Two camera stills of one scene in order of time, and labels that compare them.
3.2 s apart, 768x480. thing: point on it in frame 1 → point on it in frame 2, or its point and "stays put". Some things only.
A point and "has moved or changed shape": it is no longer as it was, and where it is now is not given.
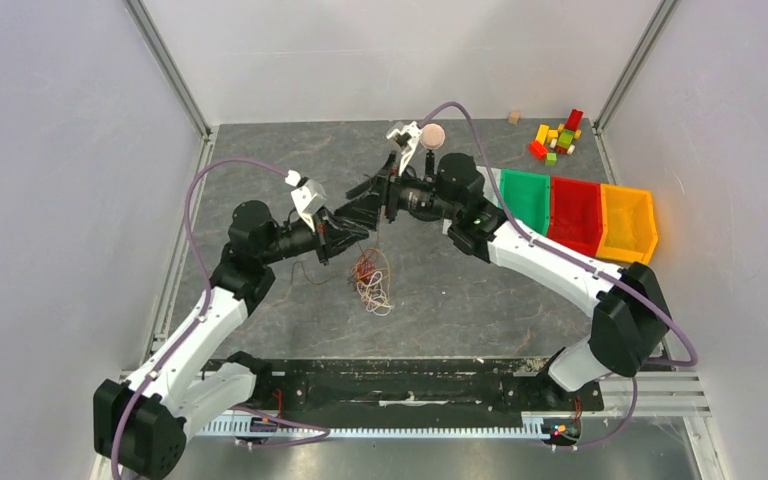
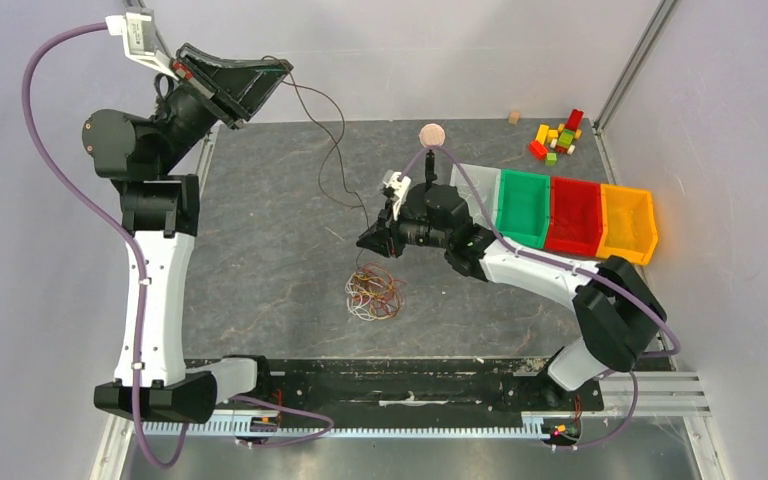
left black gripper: [332, 235] → [235, 88]
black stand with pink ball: [432, 137] stays put
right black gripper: [389, 195] → [392, 229]
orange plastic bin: [629, 231] stays put
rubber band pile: [370, 275] has moved or changed shape
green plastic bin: [526, 195] stays put
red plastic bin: [576, 219] stays put
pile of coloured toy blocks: [548, 142] stays put
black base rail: [414, 386] stays put
